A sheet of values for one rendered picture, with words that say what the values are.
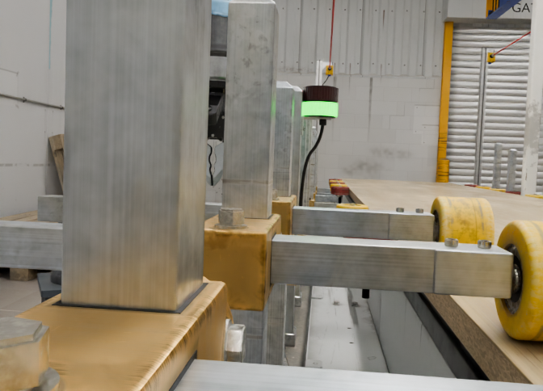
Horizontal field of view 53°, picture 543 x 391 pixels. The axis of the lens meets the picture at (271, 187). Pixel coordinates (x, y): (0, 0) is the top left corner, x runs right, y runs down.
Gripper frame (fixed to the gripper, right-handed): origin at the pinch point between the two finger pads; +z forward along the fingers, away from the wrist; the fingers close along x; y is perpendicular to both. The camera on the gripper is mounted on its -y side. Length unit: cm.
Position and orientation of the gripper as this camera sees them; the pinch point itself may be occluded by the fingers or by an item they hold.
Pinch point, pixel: (212, 179)
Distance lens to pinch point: 111.1
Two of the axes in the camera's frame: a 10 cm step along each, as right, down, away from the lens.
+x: -10.0, -0.4, 0.7
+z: -0.4, 10.0, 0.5
